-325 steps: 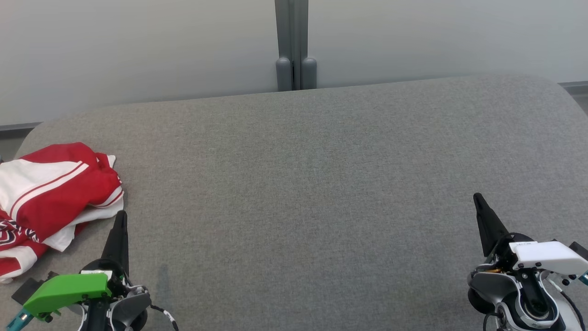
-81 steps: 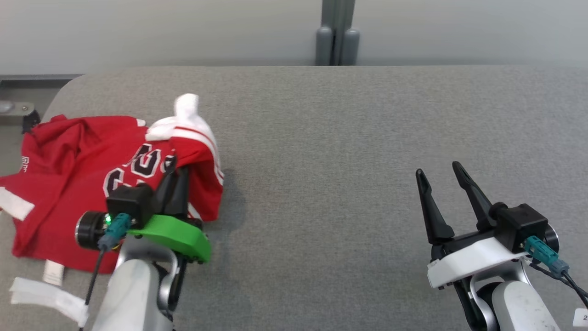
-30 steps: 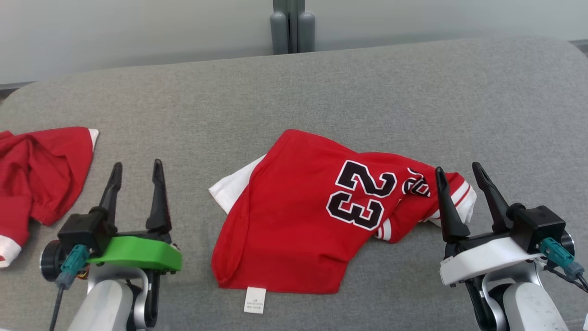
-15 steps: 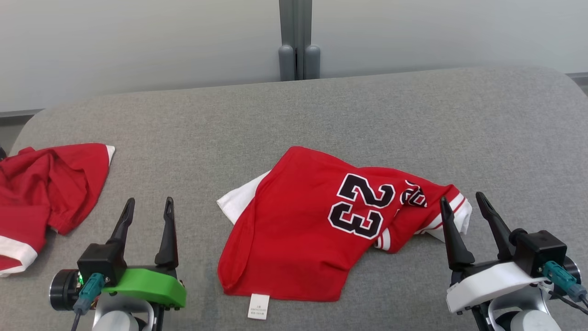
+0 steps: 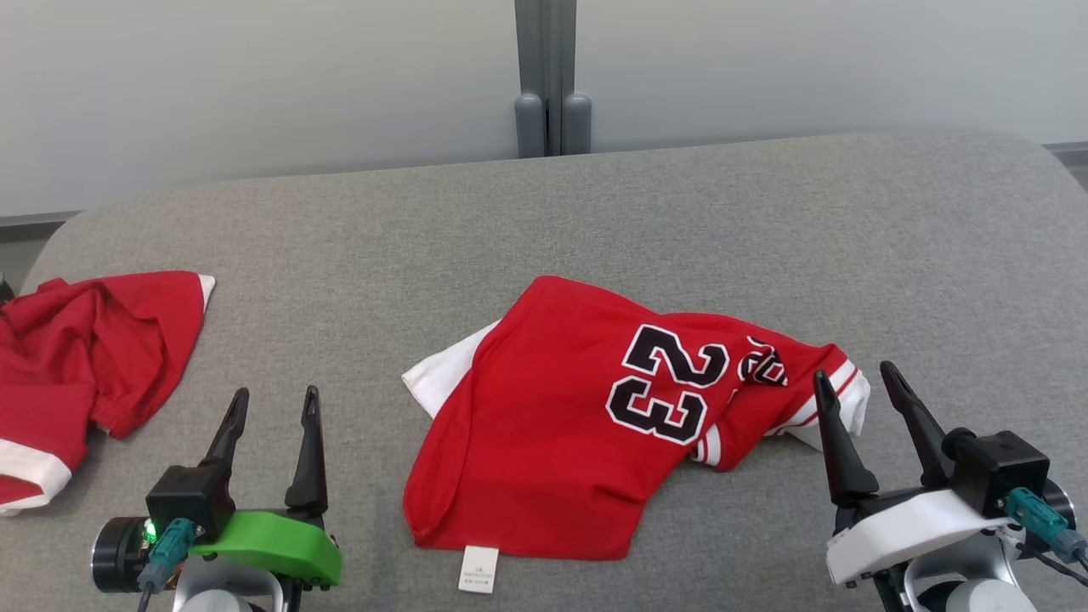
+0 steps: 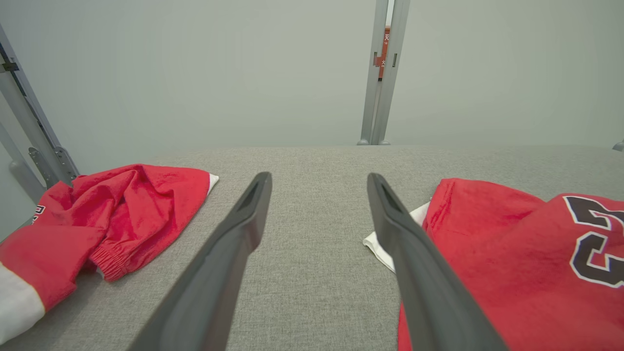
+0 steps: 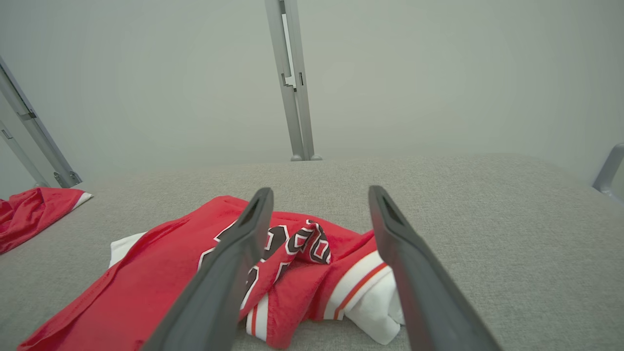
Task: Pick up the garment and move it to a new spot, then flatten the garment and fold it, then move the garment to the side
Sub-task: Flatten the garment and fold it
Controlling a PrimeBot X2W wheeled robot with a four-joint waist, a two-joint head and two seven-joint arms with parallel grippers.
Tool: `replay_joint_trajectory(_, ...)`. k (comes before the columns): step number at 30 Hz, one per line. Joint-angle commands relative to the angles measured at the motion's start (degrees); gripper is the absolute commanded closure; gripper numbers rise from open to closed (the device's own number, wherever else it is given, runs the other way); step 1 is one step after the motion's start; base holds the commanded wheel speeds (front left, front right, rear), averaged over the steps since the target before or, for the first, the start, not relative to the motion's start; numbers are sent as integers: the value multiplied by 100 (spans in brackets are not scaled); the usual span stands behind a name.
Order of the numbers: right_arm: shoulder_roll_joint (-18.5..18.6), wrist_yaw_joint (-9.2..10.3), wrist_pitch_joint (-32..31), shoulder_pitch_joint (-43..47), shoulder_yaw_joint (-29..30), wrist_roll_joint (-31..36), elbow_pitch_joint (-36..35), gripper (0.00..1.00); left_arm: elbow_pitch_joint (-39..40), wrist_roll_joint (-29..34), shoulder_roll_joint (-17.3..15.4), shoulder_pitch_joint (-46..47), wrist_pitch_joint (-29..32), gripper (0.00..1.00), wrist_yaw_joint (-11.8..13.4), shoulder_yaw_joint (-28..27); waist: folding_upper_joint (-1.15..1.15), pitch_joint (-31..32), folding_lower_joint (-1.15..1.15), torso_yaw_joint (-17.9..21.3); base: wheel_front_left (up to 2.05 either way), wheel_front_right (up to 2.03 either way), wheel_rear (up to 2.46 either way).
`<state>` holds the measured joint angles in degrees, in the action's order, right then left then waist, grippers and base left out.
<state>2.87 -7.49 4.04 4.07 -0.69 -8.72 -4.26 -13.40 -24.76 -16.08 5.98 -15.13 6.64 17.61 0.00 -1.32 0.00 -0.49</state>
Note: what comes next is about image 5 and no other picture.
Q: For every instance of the red shorts white trim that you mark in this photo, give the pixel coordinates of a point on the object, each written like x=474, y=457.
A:
x=93, y=357

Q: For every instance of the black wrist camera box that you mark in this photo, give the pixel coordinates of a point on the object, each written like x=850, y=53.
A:
x=191, y=497
x=1003, y=467

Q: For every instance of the grey vertical pillar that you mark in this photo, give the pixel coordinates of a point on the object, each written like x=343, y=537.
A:
x=544, y=76

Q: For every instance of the right black wrist camera box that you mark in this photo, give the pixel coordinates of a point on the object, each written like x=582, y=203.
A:
x=1003, y=467

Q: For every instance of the red number 23 jersey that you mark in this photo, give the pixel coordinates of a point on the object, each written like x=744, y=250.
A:
x=544, y=425

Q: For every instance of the left black wrist camera box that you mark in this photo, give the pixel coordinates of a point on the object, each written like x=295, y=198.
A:
x=191, y=497

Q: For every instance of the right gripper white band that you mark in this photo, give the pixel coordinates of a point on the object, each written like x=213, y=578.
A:
x=909, y=531

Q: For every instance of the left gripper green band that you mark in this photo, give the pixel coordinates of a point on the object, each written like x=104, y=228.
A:
x=272, y=544

